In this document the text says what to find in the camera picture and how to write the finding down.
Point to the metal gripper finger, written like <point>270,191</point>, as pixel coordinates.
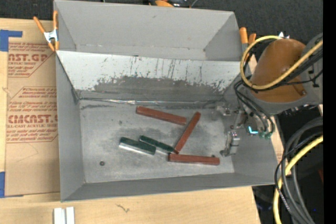
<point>232,143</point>
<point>225,111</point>

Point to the red-brown flat block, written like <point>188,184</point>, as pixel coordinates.
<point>160,115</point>
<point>188,132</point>
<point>193,159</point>

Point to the dark green flat block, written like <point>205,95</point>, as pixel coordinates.
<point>157,143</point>
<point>137,145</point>

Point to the grey metal bin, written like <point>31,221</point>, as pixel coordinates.
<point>147,76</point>

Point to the brown cardboard board red print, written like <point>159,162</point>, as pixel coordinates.
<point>29,102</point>

